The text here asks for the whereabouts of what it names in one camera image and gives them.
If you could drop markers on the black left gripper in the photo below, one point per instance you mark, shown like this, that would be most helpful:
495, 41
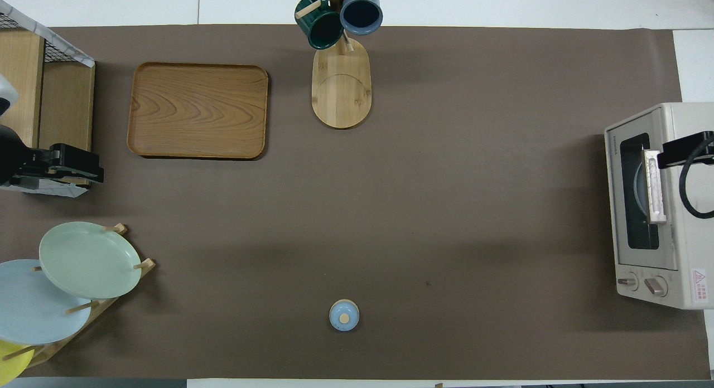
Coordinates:
72, 162

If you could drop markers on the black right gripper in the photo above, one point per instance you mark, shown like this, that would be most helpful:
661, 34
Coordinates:
694, 148

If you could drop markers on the small light blue plate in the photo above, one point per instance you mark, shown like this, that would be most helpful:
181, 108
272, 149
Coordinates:
640, 190

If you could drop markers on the toaster oven glass door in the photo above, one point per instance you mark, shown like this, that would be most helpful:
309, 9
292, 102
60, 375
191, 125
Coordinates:
625, 209

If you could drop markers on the beige toaster oven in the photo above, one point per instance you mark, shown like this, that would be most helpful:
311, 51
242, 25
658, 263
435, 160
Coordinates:
689, 248

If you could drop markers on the light green plate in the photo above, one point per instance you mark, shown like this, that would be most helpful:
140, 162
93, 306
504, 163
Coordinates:
89, 260

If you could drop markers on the marble patterned cloth strip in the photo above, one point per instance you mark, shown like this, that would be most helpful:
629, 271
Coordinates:
56, 41

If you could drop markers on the wooden serving tray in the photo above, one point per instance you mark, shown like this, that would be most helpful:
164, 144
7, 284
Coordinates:
198, 110

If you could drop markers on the large light blue plate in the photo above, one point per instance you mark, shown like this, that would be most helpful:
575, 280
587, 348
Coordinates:
33, 310

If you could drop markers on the wooden plate rack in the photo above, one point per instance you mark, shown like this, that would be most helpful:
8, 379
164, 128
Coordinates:
83, 315

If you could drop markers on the yellow plate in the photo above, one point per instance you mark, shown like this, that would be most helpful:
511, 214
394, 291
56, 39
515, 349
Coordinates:
11, 363

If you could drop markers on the brown table mat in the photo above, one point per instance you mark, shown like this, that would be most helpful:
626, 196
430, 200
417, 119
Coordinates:
446, 209

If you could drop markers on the wooden mug tree stand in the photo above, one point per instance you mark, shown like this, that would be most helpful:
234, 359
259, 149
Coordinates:
341, 92

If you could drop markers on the dark green mug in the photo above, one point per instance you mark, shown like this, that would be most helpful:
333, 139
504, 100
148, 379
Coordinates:
321, 25

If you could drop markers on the blue mug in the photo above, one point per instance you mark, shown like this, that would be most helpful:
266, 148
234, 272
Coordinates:
361, 13

